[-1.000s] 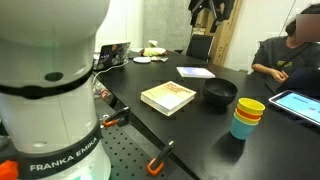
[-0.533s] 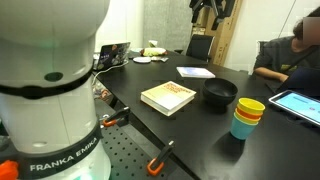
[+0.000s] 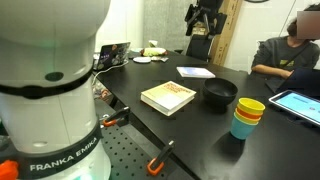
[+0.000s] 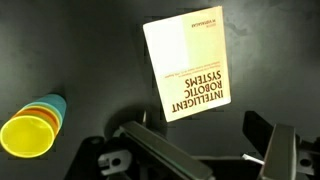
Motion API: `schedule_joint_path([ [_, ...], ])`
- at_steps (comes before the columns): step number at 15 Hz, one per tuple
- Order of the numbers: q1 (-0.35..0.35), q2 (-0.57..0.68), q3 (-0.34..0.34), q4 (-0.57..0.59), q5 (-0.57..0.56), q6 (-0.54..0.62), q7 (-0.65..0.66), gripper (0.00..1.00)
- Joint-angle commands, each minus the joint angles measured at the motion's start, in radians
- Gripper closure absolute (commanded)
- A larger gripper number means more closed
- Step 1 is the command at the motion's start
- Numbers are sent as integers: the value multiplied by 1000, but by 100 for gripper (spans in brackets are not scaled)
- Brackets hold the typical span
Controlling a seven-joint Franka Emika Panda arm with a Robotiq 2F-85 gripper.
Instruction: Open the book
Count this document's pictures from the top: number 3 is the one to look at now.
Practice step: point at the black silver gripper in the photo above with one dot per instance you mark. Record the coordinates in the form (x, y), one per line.
(208, 6)

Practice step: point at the thick cream orange book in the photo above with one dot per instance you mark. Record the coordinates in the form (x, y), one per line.
(168, 96)

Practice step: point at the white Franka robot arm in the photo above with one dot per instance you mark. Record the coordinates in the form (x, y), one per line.
(43, 110)

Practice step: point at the dark open laptop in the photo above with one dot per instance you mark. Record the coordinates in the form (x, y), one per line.
(300, 80)

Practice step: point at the black chair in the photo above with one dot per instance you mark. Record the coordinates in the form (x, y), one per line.
(198, 46)

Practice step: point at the tall cardboard box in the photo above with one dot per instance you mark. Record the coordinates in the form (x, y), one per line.
(226, 43)

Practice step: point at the yellow green food bag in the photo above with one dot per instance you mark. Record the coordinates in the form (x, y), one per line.
(153, 51)

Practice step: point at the black bowl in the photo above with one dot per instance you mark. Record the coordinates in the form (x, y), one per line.
(220, 91)

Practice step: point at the white plate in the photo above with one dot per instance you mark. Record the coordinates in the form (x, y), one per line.
(142, 60)

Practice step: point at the seated person in grey sweater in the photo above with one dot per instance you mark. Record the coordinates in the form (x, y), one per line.
(283, 53)

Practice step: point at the yellow plastic cup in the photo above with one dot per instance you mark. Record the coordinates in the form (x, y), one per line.
(250, 106)

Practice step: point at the laptop covered with stickers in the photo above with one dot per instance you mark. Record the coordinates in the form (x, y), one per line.
(113, 55)

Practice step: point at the orange plastic cup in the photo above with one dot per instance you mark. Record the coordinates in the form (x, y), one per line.
(245, 114)

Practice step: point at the light blue plastic cup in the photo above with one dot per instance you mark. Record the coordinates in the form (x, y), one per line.
(240, 130)

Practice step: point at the tablet with lit screen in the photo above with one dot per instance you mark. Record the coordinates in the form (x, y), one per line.
(300, 105)

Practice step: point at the orange black clamp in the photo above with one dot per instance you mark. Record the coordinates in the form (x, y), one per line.
(160, 160)
(116, 116)

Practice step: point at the black perforated mounting board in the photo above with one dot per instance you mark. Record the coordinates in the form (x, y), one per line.
(126, 156)

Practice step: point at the orange plastic part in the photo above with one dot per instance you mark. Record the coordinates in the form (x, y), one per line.
(8, 170)

